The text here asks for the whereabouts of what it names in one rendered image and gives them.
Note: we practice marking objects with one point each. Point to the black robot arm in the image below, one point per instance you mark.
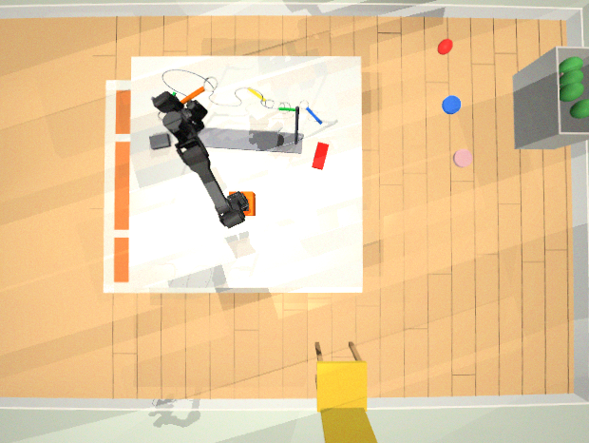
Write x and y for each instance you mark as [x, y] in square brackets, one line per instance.
[196, 157]

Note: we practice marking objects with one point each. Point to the orange-brown tapered handle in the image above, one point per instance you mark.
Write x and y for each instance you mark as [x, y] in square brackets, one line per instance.
[199, 91]

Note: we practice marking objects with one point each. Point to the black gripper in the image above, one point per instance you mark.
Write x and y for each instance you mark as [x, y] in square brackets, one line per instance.
[166, 102]

